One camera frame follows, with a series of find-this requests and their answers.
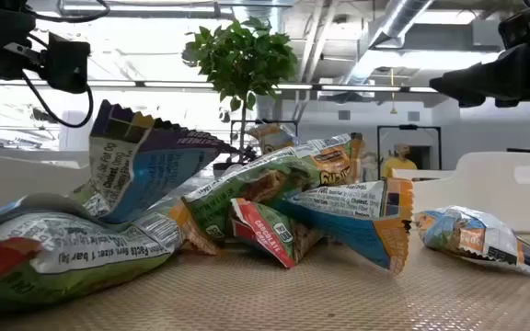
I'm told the purple blue granola bar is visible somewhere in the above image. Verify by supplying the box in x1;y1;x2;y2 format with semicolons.
69;99;242;225

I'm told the yellow granola bar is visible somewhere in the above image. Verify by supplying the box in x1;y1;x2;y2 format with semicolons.
245;122;299;155

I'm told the green orange granola bar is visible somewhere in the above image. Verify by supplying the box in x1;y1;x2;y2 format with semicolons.
182;131;365;244

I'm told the red green chocolate chip bar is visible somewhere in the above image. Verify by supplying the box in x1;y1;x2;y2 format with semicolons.
229;197;326;269

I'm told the orange crimped granola bar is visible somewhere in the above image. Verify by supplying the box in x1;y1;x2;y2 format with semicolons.
167;200;224;257

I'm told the silver blue orange granola bar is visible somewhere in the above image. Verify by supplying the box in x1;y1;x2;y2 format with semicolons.
413;205;530;279

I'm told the large red green granola bar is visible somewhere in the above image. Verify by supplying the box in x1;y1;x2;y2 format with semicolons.
0;192;187;319

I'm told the yellow hanging pendant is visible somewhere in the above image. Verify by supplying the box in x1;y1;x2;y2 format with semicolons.
387;66;398;116

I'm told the white plastic bin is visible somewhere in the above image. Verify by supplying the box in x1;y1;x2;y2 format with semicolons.
391;151;530;234
0;144;92;226

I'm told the white round pillar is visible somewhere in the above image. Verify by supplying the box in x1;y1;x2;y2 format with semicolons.
59;108;94;152

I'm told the person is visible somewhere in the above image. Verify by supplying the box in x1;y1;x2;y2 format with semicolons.
381;143;419;179

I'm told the green leafy potted tree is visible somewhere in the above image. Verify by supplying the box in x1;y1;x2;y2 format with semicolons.
181;16;299;163

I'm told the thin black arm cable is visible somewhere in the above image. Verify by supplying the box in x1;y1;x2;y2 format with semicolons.
24;0;111;25

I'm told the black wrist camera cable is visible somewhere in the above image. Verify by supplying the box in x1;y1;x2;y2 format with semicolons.
19;68;95;129

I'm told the silver ventilation duct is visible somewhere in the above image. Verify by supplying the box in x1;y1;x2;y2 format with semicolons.
340;0;436;86

